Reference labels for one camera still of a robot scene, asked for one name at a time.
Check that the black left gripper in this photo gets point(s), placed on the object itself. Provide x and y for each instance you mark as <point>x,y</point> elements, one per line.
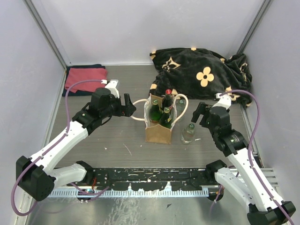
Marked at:
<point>127,110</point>

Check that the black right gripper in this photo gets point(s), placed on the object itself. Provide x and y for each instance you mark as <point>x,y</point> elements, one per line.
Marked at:
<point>202,108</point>

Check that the green bottle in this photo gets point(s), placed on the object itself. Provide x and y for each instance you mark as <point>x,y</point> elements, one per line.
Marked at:
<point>155,112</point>
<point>166,119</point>

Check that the brown canvas bag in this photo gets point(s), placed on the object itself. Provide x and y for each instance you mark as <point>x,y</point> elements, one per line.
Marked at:
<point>156,133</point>

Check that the cola glass bottle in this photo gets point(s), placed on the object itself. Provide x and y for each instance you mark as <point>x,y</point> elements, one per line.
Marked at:
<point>168,100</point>

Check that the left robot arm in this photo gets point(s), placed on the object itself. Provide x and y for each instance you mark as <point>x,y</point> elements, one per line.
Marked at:
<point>38,176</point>

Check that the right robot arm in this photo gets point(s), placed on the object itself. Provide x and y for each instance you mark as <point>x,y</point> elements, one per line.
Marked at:
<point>263,205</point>

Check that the clear bottle upper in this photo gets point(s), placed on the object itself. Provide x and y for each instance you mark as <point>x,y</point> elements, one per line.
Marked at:
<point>180,106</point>

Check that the clear bottle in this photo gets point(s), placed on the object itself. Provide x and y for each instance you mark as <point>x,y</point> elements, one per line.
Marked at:
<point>188,133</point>
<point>180,106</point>

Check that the clear bottle lower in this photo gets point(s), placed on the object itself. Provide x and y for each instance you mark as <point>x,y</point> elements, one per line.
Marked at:
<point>188,133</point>

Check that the black floral blanket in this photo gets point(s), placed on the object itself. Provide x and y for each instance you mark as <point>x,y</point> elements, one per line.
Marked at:
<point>199,73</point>

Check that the dark blue folded cloth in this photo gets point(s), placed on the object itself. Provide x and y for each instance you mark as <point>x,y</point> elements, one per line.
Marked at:
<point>70,69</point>

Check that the red folded cloth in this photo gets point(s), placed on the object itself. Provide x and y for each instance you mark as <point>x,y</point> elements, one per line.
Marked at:
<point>86,78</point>

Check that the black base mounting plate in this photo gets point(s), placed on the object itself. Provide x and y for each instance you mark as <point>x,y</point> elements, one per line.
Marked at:
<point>149,179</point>

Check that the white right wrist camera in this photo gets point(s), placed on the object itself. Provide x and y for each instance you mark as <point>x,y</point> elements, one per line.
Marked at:
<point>223,101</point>

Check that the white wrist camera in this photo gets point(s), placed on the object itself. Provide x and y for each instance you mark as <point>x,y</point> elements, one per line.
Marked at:
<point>223,101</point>
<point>112,86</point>

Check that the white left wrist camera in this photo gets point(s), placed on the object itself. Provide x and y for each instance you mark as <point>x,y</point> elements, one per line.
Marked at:
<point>112,86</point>

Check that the white cable duct strip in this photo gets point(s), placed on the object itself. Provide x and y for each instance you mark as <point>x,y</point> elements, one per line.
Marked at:
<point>167,192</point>

